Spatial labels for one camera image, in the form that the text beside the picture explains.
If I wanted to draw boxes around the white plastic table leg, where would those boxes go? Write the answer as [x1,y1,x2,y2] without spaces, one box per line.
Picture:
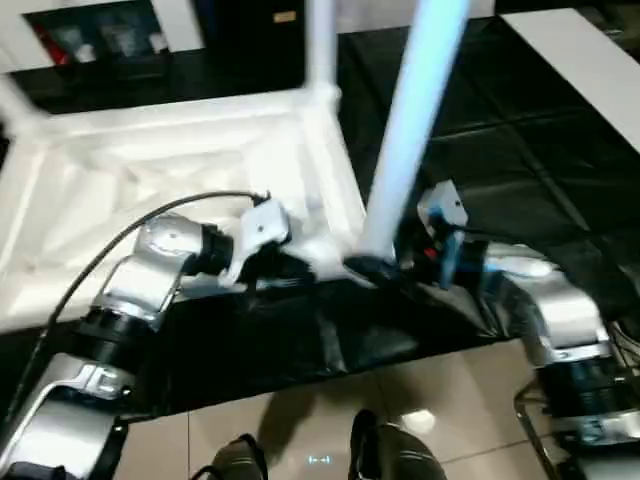
[0,75,46,141]
[305,0,341,106]
[358,0,471,263]

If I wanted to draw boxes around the white plastic table top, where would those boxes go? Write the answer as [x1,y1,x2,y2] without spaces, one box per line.
[0,85,367,336]

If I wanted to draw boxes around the black work mat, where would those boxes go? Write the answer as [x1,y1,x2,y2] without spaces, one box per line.
[0,20,640,416]

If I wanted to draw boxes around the dark right robot foot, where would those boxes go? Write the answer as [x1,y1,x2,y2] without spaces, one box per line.
[348,410,446,480]

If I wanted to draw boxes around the black cabinet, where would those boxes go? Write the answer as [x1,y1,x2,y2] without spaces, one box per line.
[195,0,311,91]

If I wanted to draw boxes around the white flat sheet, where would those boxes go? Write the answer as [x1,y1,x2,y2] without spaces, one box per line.
[500,8,640,151]

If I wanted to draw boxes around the small bottles on shelf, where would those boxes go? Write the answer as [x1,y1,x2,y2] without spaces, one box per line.
[30,8,166,63]

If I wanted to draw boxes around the white cabinet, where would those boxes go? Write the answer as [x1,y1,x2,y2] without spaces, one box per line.
[0,0,201,71]

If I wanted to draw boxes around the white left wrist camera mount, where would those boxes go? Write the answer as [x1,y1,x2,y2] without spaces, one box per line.
[220,200,293,286]

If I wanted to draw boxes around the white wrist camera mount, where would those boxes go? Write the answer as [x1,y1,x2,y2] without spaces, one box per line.
[220,200,293,286]
[415,180,469,291]

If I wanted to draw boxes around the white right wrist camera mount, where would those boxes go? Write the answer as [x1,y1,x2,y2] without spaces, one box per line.
[415,180,469,291]

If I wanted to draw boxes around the chrome tube frame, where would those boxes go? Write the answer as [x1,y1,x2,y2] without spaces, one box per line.
[512,385,561,480]

